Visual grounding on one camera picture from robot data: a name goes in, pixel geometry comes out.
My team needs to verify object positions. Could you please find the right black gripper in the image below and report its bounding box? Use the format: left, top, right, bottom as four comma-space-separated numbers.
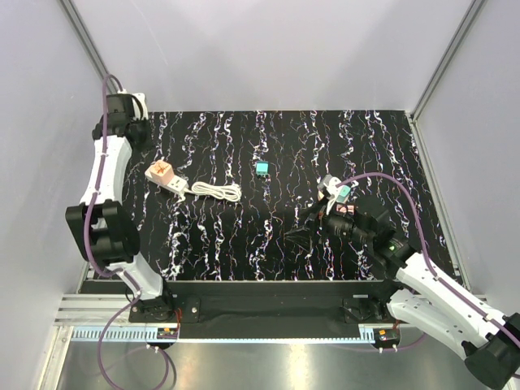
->
284, 195, 372, 253

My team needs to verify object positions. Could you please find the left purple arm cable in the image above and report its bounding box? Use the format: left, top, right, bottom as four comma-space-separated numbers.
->
83, 73, 143, 318

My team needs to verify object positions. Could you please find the white coiled strip cable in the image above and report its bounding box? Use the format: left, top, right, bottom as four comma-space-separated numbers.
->
178, 181, 242, 203

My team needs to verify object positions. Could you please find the aluminium frame post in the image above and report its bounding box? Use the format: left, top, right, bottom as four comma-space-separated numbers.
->
409, 0, 488, 122
59, 0, 136, 123

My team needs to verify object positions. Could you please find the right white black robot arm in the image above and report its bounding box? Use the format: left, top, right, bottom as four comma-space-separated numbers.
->
285, 203, 519, 389

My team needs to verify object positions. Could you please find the teal plug adapter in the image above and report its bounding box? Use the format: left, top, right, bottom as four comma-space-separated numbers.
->
336, 185, 351, 204

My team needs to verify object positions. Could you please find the pink round power socket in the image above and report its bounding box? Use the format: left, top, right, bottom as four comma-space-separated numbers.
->
335, 203, 355, 215

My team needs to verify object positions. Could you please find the black marbled table mat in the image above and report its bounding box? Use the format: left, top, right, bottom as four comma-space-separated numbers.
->
123, 110, 453, 281

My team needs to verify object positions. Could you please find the left aluminium frame post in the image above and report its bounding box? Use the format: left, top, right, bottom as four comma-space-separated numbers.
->
59, 0, 136, 123

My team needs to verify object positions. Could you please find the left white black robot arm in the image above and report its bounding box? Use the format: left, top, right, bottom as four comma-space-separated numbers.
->
65, 90, 176, 322

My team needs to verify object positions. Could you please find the blue plug adapter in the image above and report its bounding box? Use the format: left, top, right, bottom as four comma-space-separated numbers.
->
255, 161, 269, 177

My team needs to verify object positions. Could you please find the slotted cable duct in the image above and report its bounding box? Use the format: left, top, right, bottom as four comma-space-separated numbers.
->
71, 326, 179, 343

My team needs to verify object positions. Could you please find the beige cube adapter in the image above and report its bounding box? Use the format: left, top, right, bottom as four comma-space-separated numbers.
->
149, 160, 175, 185

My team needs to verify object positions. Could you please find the right aluminium frame post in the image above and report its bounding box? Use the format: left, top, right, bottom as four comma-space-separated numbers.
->
409, 0, 488, 122

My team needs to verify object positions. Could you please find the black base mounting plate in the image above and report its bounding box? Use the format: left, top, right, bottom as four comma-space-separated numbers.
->
128, 278, 418, 340

